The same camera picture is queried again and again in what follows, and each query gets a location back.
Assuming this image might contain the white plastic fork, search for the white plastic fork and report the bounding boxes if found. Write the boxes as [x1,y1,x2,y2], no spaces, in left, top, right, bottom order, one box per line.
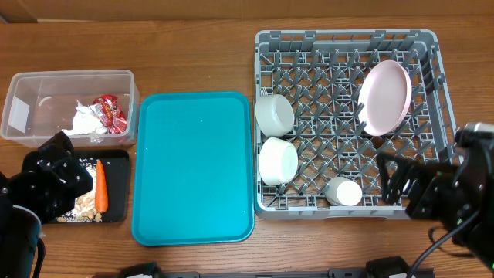
[260,87,269,97]

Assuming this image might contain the cream bowl with peanuts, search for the cream bowl with peanuts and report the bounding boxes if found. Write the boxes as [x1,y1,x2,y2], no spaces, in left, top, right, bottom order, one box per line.
[259,137,298,185]

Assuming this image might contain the teal plastic tray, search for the teal plastic tray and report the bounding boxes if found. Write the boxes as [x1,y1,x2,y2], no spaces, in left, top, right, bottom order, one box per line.
[131,91,255,246]

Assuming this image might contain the red wrapper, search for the red wrapper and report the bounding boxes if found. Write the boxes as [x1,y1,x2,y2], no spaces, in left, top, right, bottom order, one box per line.
[90,94,127,134]

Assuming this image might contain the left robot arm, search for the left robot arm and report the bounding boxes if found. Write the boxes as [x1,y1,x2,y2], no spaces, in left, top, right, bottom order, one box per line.
[1,131,93,277]

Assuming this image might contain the spilled rice and peanuts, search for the spilled rice and peanuts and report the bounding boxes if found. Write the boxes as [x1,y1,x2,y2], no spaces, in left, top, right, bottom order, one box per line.
[55,158,110,223]

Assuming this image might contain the white paper cup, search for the white paper cup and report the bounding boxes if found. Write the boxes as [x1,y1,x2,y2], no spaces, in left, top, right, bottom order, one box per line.
[323,177,363,206]

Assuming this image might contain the grey bowl with peanuts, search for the grey bowl with peanuts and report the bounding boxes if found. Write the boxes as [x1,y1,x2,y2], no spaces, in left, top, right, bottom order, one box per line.
[255,94,295,137]

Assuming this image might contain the orange carrot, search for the orange carrot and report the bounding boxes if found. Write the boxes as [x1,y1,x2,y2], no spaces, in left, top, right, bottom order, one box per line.
[95,160,109,213]

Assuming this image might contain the clear plastic bin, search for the clear plastic bin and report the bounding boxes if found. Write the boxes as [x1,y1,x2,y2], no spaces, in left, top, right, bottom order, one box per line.
[1,69,140,148]

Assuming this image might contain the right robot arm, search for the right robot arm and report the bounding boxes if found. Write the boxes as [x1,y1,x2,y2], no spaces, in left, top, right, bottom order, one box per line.
[377,123,493,277]

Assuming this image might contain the grey dishwasher rack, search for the grey dishwasher rack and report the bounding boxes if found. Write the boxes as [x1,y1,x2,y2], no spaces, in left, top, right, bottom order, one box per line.
[254,29,456,220]

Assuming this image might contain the pink round plate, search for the pink round plate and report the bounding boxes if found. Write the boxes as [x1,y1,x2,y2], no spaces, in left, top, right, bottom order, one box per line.
[358,60,412,136]

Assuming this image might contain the black plastic tray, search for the black plastic tray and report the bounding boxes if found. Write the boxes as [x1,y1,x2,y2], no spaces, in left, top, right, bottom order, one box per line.
[22,149,131,225]

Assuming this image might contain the white paper napkin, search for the white paper napkin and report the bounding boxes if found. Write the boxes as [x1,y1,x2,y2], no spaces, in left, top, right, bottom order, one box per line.
[62,102,108,136]

